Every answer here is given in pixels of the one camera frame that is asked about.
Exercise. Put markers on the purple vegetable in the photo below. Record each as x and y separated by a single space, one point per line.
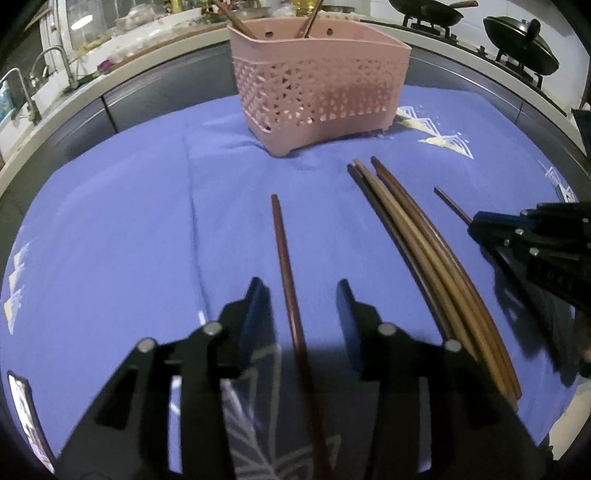
104 65

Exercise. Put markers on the steel square faucet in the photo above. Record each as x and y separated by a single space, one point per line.
23 87

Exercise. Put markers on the black gas stove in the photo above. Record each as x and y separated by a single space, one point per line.
461 44

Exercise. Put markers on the barred window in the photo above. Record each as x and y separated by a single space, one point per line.
78 23

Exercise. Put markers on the pink perforated utensil basket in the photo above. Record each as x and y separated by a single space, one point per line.
314 92

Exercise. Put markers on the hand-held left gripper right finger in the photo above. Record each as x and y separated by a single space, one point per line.
346 314

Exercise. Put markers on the blue printed tablecloth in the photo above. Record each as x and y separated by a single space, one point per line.
138 230

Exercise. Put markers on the white kitchen countertop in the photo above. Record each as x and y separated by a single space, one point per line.
55 115

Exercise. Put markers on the thin dark chopstick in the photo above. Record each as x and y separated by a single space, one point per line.
450 204

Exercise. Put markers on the steel gooseneck faucet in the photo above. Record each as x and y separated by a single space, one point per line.
62 57

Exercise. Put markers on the blue printed packet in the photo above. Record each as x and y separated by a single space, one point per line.
4 99

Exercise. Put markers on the dark reddish brown chopstick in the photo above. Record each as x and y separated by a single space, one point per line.
286 277

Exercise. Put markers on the grey kitchen cabinet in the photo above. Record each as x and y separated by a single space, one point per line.
138 101

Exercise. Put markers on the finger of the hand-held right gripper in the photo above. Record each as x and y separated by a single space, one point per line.
489 228
563 214

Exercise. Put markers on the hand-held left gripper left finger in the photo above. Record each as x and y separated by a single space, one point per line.
258 314

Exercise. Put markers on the dark lidded wok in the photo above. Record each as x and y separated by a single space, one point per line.
521 46

